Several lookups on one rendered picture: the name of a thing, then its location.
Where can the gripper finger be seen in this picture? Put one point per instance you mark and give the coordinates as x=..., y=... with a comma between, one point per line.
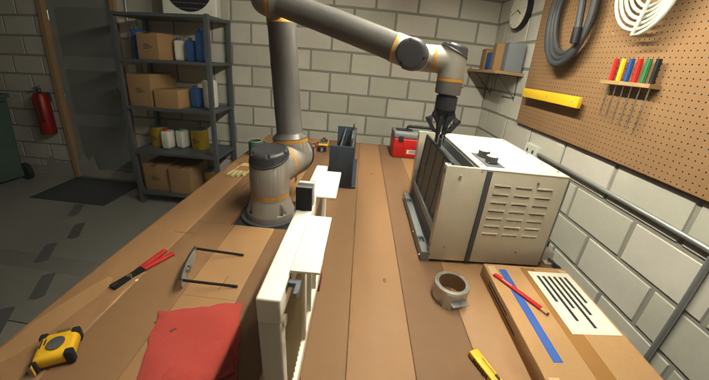
x=431, y=123
x=453, y=123

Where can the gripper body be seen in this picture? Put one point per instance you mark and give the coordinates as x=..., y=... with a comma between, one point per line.
x=447, y=104

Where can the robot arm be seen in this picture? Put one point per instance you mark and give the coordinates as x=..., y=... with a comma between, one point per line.
x=288, y=81

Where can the white front grille dark slats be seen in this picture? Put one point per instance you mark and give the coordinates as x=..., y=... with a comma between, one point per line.
x=429, y=172

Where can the grey flat filter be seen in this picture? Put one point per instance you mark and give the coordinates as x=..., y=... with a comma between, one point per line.
x=346, y=136

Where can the dark blue filter rack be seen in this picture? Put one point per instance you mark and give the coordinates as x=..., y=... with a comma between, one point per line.
x=342, y=167

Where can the beige window air conditioner body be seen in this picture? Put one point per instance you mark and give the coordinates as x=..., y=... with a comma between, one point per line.
x=515, y=214

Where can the red toolbox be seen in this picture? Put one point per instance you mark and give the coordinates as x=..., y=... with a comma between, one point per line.
x=402, y=143

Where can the blue box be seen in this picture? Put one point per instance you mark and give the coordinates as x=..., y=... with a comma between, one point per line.
x=489, y=61

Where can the tan box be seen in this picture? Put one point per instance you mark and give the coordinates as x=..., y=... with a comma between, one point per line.
x=498, y=57

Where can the grey box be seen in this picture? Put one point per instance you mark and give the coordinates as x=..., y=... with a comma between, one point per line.
x=515, y=57

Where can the yellow spirit level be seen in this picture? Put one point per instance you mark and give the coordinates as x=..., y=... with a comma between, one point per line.
x=552, y=98

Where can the black block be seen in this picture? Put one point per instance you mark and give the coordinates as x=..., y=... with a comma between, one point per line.
x=305, y=197

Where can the red screwdriver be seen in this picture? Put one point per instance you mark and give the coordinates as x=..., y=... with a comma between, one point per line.
x=637, y=70
x=614, y=68

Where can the yellow screwdriver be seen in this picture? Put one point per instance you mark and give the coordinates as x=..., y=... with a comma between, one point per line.
x=621, y=68

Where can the wooden screwdriver holder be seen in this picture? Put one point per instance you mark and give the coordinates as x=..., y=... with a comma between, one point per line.
x=631, y=84

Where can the blue screwdriver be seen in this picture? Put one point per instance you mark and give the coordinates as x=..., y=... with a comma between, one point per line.
x=628, y=69

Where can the red pencil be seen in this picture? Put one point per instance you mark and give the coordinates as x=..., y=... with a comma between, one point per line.
x=520, y=294

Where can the beige sticks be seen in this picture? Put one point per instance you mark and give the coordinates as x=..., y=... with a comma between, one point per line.
x=238, y=172

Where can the green screwdriver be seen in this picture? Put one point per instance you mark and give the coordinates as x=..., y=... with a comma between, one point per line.
x=645, y=70

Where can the black screwdriver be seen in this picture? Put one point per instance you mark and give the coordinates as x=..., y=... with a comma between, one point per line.
x=654, y=70

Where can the grey metal shelf unit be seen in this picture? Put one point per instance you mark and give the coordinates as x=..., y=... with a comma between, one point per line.
x=224, y=92

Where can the brown pegboard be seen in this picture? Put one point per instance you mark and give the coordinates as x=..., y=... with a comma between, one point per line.
x=664, y=125

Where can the white bottle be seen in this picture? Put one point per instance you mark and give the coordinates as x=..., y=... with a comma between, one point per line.
x=211, y=94
x=182, y=138
x=179, y=49
x=168, y=139

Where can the yellow can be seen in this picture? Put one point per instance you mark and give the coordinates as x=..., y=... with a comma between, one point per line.
x=200, y=139
x=155, y=137

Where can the blue bottle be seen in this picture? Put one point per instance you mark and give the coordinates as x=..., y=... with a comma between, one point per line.
x=134, y=43
x=196, y=97
x=200, y=46
x=190, y=50

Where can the yellow utility knife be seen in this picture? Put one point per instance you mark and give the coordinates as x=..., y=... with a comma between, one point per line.
x=483, y=364

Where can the long cardboard box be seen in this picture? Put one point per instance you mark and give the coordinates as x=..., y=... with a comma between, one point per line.
x=576, y=335

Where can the red cloth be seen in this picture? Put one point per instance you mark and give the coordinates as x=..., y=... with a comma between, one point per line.
x=194, y=341

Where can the wooden-framed grey door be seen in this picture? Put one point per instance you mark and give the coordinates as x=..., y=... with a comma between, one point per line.
x=83, y=81

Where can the dark door mat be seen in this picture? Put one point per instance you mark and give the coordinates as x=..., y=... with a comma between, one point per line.
x=83, y=190

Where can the red fire extinguisher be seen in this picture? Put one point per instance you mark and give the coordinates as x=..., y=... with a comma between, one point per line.
x=44, y=111

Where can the green wheeled bin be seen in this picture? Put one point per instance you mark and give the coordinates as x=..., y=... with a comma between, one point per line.
x=11, y=142

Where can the large yellow tape measure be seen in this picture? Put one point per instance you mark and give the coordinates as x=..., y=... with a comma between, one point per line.
x=55, y=348

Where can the wooden wall shelf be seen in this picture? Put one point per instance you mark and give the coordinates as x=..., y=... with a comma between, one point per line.
x=496, y=74

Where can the white wall outlet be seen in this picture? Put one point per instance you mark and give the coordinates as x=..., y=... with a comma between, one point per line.
x=532, y=149

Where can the grey sill bracket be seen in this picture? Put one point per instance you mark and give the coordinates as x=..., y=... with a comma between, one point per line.
x=415, y=230

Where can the round wall clock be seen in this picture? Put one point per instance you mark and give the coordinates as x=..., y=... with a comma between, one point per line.
x=521, y=10

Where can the grey duct tape roll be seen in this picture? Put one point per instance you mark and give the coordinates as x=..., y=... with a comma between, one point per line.
x=451, y=292

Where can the grey wall pipe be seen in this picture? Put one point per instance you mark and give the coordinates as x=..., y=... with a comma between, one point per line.
x=620, y=200

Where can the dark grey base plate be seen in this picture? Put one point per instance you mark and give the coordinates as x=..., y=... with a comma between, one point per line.
x=247, y=221

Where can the grey bracket with black rods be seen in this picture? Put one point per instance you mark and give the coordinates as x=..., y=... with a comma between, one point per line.
x=188, y=266

